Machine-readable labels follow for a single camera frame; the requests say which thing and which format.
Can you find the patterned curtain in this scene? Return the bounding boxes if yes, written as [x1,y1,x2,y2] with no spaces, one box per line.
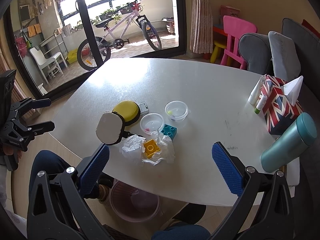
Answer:
[190,0,214,54]

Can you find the teal toy brick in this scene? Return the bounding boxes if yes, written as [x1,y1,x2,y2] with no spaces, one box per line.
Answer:
[161,124,177,140]

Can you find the clear plastic lid container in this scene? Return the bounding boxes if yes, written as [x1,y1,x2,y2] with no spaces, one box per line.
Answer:
[140,113,164,135]

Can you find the person left hand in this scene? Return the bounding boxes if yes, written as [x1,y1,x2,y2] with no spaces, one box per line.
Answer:
[1,145,22,159]

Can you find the pink kids chair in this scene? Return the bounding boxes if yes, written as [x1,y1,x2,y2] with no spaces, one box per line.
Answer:
[221,15,258,70]

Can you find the union jack tissue box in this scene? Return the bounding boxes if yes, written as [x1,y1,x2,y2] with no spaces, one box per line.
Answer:
[259,75,303,135]

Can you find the pink white bicycle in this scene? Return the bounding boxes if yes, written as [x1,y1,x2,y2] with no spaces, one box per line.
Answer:
[76,0,163,72]

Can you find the pink storage box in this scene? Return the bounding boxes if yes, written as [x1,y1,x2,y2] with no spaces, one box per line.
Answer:
[220,5,240,19]

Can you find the clear plastic bowl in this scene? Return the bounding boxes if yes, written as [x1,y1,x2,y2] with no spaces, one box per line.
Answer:
[164,100,189,121]

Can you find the white green-capped tube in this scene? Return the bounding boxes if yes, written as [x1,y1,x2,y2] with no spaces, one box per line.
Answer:
[254,95,268,114]

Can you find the white plastic chair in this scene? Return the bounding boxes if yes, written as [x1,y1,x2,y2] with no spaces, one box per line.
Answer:
[29,47,68,84]

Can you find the white tissue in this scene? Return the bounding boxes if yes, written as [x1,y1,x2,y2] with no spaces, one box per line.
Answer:
[119,132,175,166]

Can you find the pink trash bin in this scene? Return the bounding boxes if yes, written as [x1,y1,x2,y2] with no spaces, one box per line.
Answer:
[109,181,161,223]

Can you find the yellow round zip case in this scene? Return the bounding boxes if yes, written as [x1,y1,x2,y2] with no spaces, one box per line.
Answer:
[113,100,141,126]

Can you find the grey sofa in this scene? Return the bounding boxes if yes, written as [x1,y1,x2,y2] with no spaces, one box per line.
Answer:
[239,18,319,239]

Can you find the yellow kids stool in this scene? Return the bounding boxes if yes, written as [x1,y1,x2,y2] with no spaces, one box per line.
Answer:
[210,40,227,63]

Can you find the teal thermos bottle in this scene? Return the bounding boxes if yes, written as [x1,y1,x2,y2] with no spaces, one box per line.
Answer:
[260,112,317,173]

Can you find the white cream tube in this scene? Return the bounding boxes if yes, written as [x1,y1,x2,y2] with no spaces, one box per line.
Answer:
[248,75,266,105]

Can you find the white adapter box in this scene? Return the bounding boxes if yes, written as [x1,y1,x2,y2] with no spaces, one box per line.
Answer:
[138,102,149,115]

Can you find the yellow toy brick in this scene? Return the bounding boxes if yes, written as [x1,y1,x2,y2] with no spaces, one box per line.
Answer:
[143,139,160,159]

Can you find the red kids table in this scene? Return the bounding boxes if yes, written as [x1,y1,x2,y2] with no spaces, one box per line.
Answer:
[213,24,227,44]

